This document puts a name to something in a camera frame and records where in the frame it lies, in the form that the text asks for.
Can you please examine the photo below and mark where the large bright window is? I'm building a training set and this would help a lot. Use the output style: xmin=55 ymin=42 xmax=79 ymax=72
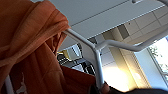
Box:
xmin=146 ymin=35 xmax=168 ymax=84

